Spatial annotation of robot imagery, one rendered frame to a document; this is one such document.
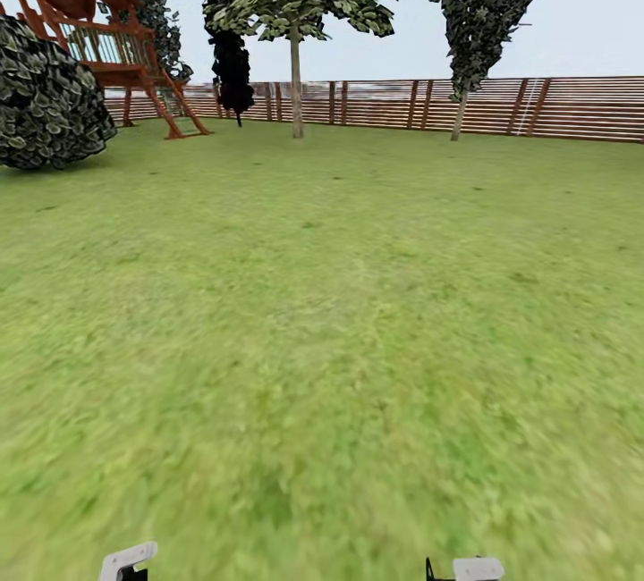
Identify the bush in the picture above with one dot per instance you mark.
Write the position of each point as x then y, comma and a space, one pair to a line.
51, 107

